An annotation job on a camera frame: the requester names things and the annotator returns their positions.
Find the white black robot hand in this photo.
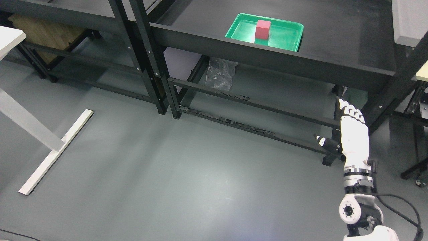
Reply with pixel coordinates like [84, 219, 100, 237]
[314, 98, 371, 171]

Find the pink foam block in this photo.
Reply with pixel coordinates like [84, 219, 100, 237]
[255, 19, 271, 40]

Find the black metal shelf rack centre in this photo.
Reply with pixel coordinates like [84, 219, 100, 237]
[129, 0, 428, 167]

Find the black metal shelf rack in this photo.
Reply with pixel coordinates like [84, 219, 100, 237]
[1, 0, 167, 114]
[129, 0, 428, 167]

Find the green plastic tray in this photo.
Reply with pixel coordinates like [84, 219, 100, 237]
[225, 13, 304, 52]

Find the black metal shelf rack left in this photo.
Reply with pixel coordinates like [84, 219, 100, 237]
[1, 0, 167, 114]

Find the wooden box under shelf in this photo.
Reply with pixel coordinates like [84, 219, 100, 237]
[7, 14, 94, 51]

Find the black table with beige top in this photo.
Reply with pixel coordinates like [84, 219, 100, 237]
[400, 62, 427, 189]

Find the clear plastic bag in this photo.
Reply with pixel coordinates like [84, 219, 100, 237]
[204, 57, 239, 92]

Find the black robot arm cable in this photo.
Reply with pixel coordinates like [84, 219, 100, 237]
[376, 193, 424, 241]

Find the white desk leg frame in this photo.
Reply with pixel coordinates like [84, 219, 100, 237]
[0, 26, 94, 196]

